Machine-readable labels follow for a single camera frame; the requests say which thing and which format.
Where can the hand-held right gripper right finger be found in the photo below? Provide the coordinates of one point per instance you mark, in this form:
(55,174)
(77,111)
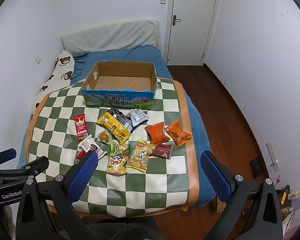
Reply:
(215,177)

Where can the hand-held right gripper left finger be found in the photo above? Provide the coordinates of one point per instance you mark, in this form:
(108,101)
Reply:
(83,175)

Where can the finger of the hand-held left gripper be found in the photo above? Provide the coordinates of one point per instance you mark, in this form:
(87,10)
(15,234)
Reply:
(37,165)
(5,156)

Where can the small bright red packet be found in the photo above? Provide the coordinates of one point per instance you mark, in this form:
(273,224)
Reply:
(80,154)

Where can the white wafer biscuit packet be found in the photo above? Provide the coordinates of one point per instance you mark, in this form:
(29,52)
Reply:
(90,145)

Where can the panda print snack packet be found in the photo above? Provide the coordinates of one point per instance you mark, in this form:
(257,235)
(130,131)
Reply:
(116,165)

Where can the green candy packet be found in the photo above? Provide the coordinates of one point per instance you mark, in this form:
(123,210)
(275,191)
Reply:
(120,151)

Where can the yellow biscuit packet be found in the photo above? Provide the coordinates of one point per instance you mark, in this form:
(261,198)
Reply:
(112,126)

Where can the yellow rice cracker packet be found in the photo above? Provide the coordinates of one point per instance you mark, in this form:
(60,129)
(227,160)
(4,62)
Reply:
(138,156)

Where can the black snack packet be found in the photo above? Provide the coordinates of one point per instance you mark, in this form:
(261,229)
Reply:
(120,116)

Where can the silver grey snack packet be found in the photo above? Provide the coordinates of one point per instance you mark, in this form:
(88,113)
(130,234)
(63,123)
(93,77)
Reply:
(138,116)

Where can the cardboard box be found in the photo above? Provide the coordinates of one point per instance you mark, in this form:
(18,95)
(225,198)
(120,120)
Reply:
(120,80)

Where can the small black box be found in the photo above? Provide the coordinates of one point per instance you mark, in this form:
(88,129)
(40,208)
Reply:
(256,167)

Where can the small orange jelly cup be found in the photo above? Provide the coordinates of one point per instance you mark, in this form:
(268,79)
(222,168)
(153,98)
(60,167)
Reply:
(104,137)

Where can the long red sausage packet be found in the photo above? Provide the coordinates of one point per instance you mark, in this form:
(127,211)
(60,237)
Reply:
(81,127)

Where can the orange snack packet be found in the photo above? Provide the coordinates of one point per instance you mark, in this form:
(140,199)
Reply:
(177,133)
(157,133)

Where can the dark red snack packet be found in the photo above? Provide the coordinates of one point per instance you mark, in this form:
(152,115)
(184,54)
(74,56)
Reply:
(162,152)

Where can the white power strip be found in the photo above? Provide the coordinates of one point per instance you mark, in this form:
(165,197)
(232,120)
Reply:
(270,150)

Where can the floor clutter pile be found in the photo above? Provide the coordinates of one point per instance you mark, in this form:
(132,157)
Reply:
(292,205)

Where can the white bear print pillow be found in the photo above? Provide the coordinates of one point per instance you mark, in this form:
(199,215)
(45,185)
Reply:
(62,67)

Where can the blue bed sheet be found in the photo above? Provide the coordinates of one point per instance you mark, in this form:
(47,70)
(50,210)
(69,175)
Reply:
(140,55)

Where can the grey quilted pillow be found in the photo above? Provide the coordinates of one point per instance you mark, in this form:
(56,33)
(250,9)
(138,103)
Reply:
(110,38)

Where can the white door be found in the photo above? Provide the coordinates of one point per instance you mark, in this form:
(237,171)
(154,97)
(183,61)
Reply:
(190,5)

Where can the white wall socket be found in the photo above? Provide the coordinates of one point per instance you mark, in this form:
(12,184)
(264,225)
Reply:
(38,60)

